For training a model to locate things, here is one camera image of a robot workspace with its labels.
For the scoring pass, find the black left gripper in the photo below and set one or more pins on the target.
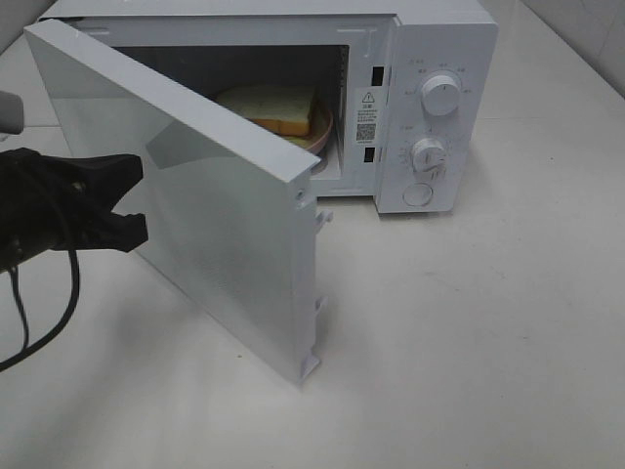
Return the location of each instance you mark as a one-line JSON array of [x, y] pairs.
[[58, 203]]

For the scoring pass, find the white microwave door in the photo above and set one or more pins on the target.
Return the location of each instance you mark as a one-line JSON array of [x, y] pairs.
[[231, 217]]

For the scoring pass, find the white bread sandwich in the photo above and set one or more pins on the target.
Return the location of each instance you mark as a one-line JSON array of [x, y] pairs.
[[283, 110]]

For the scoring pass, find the pink round plate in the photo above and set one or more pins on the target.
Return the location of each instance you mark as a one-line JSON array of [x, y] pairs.
[[321, 130]]

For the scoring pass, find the round white door button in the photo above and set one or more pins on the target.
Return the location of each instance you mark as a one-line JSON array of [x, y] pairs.
[[418, 195]]

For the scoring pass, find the glass microwave turntable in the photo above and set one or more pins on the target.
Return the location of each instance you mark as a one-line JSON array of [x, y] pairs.
[[327, 157]]

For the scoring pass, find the lower white timer knob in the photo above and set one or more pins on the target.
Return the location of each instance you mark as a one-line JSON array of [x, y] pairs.
[[427, 154]]

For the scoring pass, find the white microwave oven body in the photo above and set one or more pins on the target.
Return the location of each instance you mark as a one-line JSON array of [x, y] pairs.
[[370, 57]]

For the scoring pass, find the upper white power knob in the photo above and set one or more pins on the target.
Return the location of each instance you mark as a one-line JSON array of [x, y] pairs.
[[440, 93]]

